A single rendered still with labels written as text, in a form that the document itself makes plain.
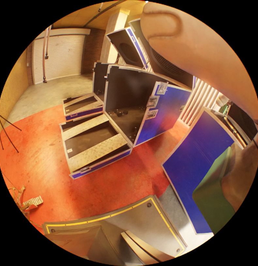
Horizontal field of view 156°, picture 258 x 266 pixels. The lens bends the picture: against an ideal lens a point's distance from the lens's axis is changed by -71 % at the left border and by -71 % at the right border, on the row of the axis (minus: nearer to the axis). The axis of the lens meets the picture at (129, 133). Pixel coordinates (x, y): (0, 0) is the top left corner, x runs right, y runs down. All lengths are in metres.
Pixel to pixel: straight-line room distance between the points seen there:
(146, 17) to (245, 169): 0.24
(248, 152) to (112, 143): 1.18
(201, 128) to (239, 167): 0.64
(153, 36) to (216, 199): 0.23
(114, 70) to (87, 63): 5.34
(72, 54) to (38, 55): 2.08
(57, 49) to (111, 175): 6.29
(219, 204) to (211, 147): 0.63
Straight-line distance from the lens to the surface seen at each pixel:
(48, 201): 1.23
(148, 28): 0.16
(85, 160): 1.15
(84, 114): 1.84
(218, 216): 0.17
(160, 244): 0.89
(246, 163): 0.17
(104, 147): 1.17
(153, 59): 1.84
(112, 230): 0.75
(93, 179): 1.11
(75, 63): 6.45
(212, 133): 0.74
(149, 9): 0.15
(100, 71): 2.49
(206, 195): 0.15
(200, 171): 0.85
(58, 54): 6.34
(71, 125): 1.65
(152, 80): 2.06
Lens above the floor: 1.05
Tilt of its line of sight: 42 degrees down
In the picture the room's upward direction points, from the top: 16 degrees clockwise
